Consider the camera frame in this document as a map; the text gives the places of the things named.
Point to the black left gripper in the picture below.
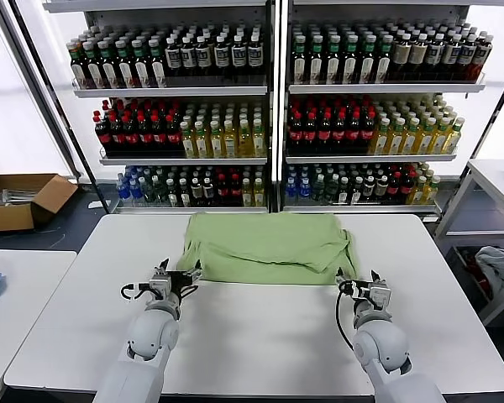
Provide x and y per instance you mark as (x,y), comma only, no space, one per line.
(178,281)

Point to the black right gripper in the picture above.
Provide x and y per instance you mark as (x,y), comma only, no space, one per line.
(359,289)

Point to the green polo shirt red print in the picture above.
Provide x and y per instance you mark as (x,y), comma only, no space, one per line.
(269,247)

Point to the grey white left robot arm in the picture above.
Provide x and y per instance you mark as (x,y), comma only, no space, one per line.
(151,336)

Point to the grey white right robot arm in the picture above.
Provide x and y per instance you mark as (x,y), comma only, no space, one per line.
(382,344)

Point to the small dark bottle white cap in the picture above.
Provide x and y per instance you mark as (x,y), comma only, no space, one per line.
(343,193)
(185,195)
(355,193)
(173,195)

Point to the green tinted water bottle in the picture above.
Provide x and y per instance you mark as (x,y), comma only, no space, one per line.
(160,193)
(318,189)
(331,189)
(148,192)

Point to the small dark bottle grey label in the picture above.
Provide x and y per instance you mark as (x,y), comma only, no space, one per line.
(197,189)
(369,188)
(381,187)
(208,189)

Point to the blue water bottle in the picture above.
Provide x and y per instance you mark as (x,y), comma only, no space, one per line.
(122,191)
(291,189)
(135,193)
(305,189)

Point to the cola bottle red cap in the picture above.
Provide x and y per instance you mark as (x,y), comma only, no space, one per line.
(145,137)
(394,186)
(324,134)
(117,137)
(295,134)
(368,133)
(235,191)
(407,186)
(174,137)
(159,137)
(310,134)
(223,191)
(353,134)
(130,137)
(103,136)
(339,134)

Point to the yellow drink bottle white cap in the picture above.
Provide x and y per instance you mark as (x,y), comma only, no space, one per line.
(258,194)
(245,142)
(247,194)
(426,140)
(432,191)
(411,140)
(454,139)
(258,142)
(188,142)
(231,142)
(395,140)
(216,142)
(441,140)
(202,142)
(380,140)
(418,192)

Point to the white paper scrap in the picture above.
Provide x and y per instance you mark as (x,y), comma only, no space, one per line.
(96,205)

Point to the red item in crate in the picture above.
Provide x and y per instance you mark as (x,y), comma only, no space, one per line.
(479,277)

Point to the grey white crumpled cloth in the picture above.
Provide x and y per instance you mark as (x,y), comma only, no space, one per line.
(497,264)

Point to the grey metal side table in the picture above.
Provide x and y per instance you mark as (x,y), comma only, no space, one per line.
(493,176)

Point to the metal parts bundle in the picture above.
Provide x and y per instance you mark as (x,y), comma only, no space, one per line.
(19,196)

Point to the brown cardboard box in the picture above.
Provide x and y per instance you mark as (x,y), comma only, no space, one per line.
(8,218)

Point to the grey metal shelving unit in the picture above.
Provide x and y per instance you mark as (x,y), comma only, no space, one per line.
(382,89)
(172,91)

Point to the dark bottle green white label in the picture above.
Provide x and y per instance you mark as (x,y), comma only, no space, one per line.
(350,63)
(110,69)
(79,71)
(316,63)
(383,62)
(158,67)
(143,68)
(333,63)
(127,69)
(299,63)
(367,63)
(94,69)

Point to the dark bottle white blue label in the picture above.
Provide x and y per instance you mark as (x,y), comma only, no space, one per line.
(238,56)
(451,56)
(255,55)
(222,56)
(467,56)
(435,56)
(173,59)
(188,58)
(203,57)

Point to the dark bottle beige label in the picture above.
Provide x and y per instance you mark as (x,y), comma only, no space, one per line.
(418,56)
(400,56)

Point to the red drink bottle white label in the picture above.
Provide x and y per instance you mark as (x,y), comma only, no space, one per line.
(481,56)

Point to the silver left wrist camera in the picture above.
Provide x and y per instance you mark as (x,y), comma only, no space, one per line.
(159,285)

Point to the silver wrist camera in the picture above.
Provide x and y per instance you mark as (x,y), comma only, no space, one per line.
(159,285)
(380,294)

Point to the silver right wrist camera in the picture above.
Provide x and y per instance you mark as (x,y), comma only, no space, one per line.
(380,294)

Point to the dark metal frame post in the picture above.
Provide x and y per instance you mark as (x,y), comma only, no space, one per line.
(59,110)

